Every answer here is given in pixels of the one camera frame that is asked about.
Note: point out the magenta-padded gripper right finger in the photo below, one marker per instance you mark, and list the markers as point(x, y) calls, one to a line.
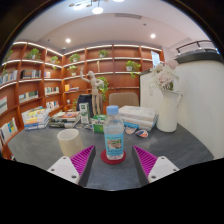
point(160, 168)

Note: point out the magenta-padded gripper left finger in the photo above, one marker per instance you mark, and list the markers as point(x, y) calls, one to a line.
point(65, 168)

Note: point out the clear blue-capped water bottle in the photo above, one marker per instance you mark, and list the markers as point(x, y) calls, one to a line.
point(113, 133)

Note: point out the cream cup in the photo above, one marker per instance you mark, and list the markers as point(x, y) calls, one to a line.
point(70, 143)

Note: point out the stack of dark books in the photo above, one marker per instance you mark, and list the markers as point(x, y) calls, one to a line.
point(65, 119)

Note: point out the green box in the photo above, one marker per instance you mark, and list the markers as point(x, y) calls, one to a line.
point(97, 123)

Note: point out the white jug vase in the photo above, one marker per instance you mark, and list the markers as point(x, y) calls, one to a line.
point(168, 113)

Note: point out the stack of colourful books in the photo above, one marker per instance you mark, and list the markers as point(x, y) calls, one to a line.
point(35, 119)

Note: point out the stack of white books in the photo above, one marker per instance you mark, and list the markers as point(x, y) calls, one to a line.
point(138, 115)

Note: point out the white and green carton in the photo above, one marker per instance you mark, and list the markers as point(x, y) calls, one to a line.
point(84, 113)

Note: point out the dark chair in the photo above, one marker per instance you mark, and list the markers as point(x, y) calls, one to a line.
point(83, 100)

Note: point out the tan chair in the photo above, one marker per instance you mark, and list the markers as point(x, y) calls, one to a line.
point(123, 99)

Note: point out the wooden artist mannequin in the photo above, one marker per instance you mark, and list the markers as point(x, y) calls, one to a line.
point(95, 90)

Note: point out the white and pink flower bouquet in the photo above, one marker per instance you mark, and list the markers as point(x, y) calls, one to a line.
point(163, 76)

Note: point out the white paper notice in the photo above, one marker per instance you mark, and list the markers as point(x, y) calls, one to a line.
point(155, 58)

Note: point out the round ceiling spotlight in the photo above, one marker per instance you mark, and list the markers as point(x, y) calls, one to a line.
point(152, 36)
point(68, 40)

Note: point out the dark metal railing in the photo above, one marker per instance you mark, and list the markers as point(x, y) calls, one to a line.
point(193, 42)

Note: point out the ceiling air vent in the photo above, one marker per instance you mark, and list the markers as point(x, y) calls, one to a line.
point(128, 16)

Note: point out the ceiling chandelier lamp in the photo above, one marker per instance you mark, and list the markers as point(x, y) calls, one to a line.
point(97, 10)

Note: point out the wooden wall shelf unit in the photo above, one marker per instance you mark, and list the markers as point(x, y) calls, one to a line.
point(116, 71)

